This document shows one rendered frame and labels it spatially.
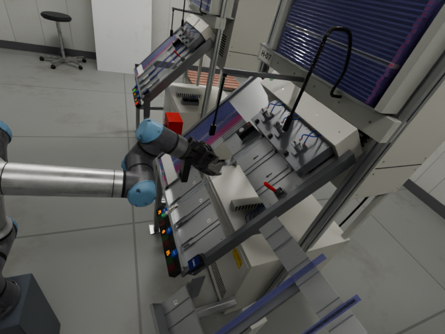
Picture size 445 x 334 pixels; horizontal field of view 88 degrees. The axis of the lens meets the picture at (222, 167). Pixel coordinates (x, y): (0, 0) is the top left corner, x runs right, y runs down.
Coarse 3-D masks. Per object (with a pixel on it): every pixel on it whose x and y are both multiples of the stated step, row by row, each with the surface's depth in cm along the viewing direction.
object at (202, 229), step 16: (192, 176) 110; (176, 192) 110; (176, 208) 105; (192, 208) 100; (208, 208) 95; (176, 224) 100; (192, 224) 96; (208, 224) 91; (192, 240) 92; (208, 240) 88; (192, 256) 88
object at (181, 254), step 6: (156, 162) 128; (162, 180) 117; (162, 186) 115; (168, 198) 110; (168, 204) 106; (174, 222) 100; (174, 228) 97; (174, 234) 95; (180, 240) 95; (180, 246) 92; (180, 252) 89; (180, 258) 88; (186, 264) 87
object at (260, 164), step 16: (256, 80) 118; (240, 96) 119; (256, 96) 112; (240, 112) 113; (256, 112) 107; (256, 128) 102; (240, 144) 102; (240, 160) 98; (256, 160) 93; (272, 160) 89; (256, 176) 90; (272, 176) 86; (288, 176) 82; (304, 176) 79; (256, 192) 86; (272, 192) 82; (288, 192) 79
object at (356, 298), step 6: (348, 300) 54; (354, 300) 54; (360, 300) 54; (342, 306) 54; (348, 306) 54; (336, 312) 54; (342, 312) 54; (324, 318) 55; (330, 318) 54; (318, 324) 55; (324, 324) 54; (306, 330) 55; (312, 330) 55; (318, 330) 54
